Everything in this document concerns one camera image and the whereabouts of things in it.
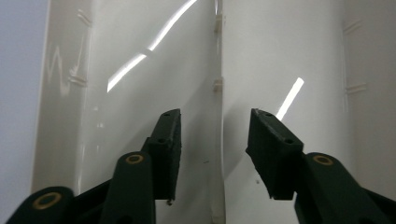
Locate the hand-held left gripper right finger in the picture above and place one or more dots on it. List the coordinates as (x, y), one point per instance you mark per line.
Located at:
(274, 155)

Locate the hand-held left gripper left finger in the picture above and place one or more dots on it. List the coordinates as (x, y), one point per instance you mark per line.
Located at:
(166, 155)

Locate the white plastic divided container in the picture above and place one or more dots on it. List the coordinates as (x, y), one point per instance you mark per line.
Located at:
(149, 77)

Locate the white table cover sheet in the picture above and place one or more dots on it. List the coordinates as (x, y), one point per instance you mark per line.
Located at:
(15, 93)

